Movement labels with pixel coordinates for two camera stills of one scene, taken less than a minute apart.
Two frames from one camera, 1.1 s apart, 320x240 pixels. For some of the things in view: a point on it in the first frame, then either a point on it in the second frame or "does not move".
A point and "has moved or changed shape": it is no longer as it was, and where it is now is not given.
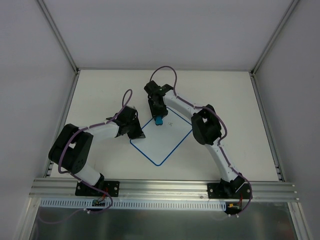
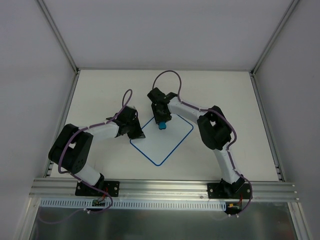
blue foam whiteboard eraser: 159,120 has moved or changed shape
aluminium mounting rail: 161,190 does not move
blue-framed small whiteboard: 161,141 does not move
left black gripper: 133,128 does not move
